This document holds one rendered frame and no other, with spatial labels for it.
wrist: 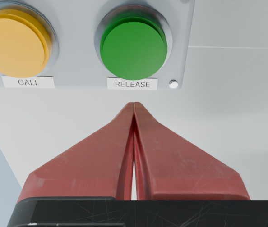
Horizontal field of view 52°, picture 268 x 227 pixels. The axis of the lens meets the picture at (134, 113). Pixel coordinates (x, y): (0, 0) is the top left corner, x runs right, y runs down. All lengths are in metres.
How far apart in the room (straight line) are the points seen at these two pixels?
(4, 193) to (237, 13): 1.92
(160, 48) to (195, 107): 0.18
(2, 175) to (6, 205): 0.32
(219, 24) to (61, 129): 0.22
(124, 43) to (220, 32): 0.15
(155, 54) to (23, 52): 0.08
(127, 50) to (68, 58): 0.04
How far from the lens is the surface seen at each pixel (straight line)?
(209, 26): 0.29
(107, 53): 0.16
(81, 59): 0.18
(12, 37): 0.17
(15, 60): 0.18
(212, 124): 0.35
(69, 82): 0.19
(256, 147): 0.40
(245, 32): 0.30
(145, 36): 0.16
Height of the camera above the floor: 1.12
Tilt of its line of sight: 53 degrees down
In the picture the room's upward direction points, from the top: 179 degrees clockwise
